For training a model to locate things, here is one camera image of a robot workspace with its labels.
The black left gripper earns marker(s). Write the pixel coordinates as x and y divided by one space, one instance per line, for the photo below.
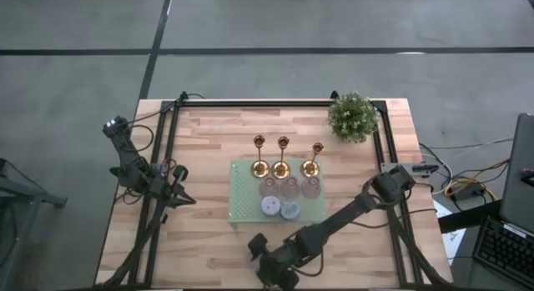
158 182

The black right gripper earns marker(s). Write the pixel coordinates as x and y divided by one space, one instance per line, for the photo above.
277 266

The teal leaf patterned candle tin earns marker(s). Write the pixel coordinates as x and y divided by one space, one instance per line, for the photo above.
290 210

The gold metal candlestick holder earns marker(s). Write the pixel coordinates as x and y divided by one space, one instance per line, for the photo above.
259 169
280 170
309 169

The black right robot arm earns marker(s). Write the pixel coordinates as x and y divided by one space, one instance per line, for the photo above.
346 212

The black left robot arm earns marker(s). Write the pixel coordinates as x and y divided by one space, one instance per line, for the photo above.
129 157

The pale green perforated metal shelf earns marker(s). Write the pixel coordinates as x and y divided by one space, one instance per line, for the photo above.
246 191

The dark metal stand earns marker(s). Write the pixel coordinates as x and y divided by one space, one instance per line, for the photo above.
37 197

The green potted plant black pot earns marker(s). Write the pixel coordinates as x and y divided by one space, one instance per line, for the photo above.
352 118

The white paper sheet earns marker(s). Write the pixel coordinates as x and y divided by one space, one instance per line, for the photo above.
454 241

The black desk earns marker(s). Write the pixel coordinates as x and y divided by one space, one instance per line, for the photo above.
471 218

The black power adapter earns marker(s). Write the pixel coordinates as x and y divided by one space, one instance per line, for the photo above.
469 193

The black keyboard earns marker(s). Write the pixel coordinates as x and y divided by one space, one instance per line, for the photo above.
505 251

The grey laptop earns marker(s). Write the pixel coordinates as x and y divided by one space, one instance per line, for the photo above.
519 178

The black aluminium table frame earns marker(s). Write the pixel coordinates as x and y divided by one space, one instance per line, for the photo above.
250 103

